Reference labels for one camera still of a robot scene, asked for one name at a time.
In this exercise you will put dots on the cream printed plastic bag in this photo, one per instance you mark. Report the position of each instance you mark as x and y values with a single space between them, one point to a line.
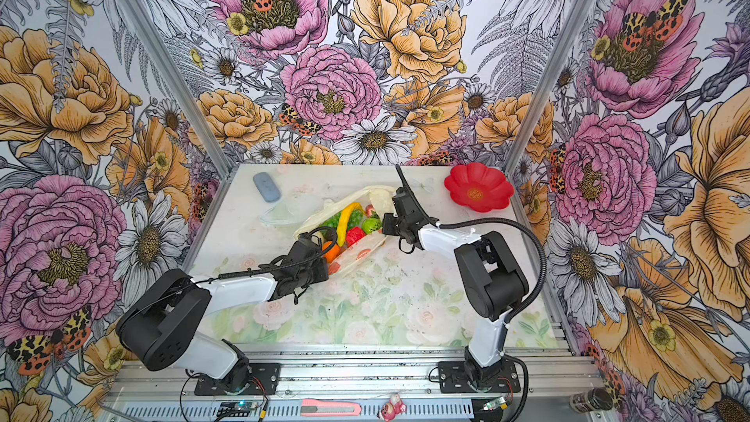
380 197

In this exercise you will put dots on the green circuit board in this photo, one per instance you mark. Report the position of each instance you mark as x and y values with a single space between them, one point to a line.
238 409

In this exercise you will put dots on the small pink figurine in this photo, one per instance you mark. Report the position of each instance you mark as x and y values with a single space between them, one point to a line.
394 408

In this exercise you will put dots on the pink utility knife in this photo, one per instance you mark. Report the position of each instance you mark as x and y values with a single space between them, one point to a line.
317 408

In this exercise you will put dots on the red flower-shaped plate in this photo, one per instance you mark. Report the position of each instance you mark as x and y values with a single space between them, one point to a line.
479 187

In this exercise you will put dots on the fake green grapes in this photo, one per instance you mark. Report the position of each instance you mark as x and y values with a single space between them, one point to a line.
355 220

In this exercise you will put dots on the fake green lime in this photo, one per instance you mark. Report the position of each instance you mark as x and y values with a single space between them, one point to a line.
371 225

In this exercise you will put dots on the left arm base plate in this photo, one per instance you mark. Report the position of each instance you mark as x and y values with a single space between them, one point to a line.
245 379

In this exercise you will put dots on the dark cylindrical can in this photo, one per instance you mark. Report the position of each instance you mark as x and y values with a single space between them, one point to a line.
596 399

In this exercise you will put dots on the blue-grey eraser block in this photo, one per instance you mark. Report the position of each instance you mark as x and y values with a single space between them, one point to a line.
266 187

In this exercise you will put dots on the fake yellow banana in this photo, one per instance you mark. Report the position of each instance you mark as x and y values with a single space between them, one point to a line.
342 227

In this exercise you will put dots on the fake orange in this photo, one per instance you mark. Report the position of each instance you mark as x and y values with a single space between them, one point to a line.
331 251

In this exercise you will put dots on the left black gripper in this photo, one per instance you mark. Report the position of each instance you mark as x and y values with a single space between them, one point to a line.
322 274

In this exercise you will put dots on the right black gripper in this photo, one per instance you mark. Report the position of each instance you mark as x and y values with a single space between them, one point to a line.
388 228

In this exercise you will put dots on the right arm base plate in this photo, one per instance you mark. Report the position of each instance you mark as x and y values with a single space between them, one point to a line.
468 377

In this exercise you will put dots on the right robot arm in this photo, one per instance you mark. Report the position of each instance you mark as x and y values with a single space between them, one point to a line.
493 281

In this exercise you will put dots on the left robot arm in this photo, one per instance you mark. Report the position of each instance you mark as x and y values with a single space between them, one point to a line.
162 328

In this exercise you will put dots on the aluminium frame rail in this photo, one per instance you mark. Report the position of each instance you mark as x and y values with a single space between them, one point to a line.
368 376

